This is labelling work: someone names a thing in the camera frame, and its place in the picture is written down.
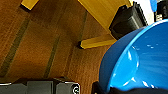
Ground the blue bowl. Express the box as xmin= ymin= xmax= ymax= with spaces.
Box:
xmin=98 ymin=19 xmax=168 ymax=94

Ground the white table with dishes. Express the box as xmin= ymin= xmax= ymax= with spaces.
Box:
xmin=20 ymin=0 xmax=168 ymax=50

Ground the dark robot base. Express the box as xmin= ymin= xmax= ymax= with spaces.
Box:
xmin=0 ymin=77 xmax=81 ymax=94

